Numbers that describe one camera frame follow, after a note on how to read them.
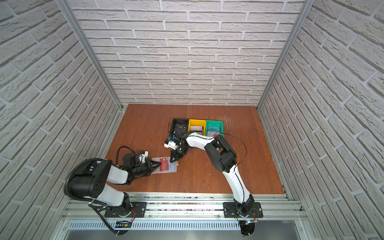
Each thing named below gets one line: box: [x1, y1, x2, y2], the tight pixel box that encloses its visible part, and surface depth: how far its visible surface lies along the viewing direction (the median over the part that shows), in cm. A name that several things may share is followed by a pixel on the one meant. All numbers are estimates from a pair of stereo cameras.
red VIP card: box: [159, 157, 169, 171], surface depth 90 cm
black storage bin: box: [170, 118, 190, 140], surface depth 108 cm
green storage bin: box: [205, 120, 225, 137], surface depth 105 cm
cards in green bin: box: [207, 126, 221, 137], surface depth 105 cm
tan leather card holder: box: [150, 157, 179, 175], surface depth 89 cm
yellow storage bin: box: [187, 119, 206, 136], surface depth 105 cm
